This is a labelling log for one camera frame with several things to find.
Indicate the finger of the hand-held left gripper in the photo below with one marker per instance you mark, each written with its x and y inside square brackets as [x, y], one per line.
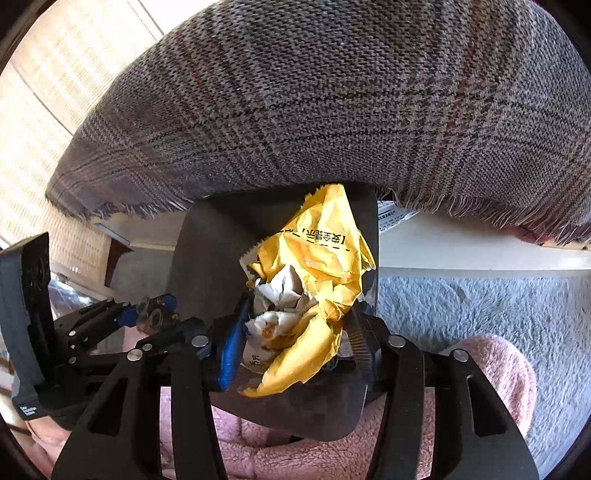
[171, 332]
[124, 317]

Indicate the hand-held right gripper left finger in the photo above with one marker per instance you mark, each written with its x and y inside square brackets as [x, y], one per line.
[231, 350]

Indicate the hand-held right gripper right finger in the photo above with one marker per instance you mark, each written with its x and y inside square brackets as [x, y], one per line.
[358, 344]

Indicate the dark grey bin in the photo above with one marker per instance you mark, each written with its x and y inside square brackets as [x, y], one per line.
[212, 258]

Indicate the yellow paper bag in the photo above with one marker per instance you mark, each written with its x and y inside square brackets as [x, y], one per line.
[323, 249]

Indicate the grey fluffy rug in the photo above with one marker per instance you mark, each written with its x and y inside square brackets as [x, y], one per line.
[461, 314]

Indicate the white printed paper sheet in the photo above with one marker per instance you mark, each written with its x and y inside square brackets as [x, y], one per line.
[390, 221]

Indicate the pink fleece pants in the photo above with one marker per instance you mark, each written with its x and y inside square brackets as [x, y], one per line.
[489, 369]

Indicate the white low table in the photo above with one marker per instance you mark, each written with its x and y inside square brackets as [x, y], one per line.
[461, 254]

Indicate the grey plaid tablecloth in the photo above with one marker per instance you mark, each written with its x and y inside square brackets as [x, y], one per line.
[323, 92]

